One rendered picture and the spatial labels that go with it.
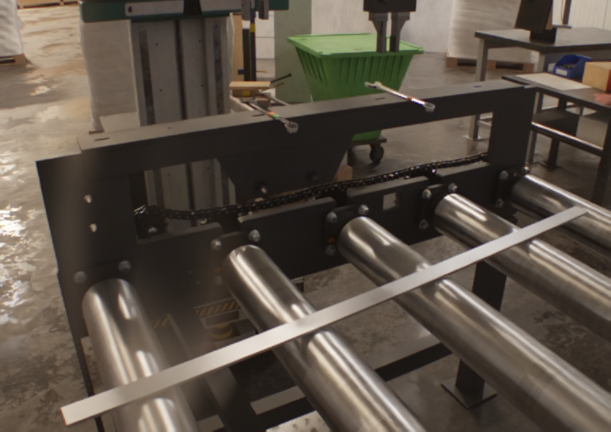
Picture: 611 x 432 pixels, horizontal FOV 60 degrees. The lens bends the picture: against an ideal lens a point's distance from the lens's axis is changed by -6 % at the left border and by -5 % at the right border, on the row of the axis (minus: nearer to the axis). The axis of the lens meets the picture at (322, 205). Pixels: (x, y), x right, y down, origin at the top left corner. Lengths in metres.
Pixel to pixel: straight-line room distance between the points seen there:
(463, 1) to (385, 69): 4.17
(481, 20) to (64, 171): 7.18
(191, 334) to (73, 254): 0.29
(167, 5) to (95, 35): 2.84
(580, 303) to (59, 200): 1.06
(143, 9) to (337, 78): 2.19
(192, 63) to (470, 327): 1.45
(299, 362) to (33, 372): 1.67
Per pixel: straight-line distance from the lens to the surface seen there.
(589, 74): 3.94
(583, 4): 13.15
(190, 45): 2.09
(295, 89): 5.05
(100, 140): 1.15
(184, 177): 2.22
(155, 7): 1.80
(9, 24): 9.16
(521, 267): 1.31
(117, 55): 4.60
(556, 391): 0.95
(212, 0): 1.84
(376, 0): 1.39
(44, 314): 2.78
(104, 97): 4.71
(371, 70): 3.85
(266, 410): 1.63
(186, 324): 1.22
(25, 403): 2.34
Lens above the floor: 1.51
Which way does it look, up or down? 26 degrees down
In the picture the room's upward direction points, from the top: 1 degrees clockwise
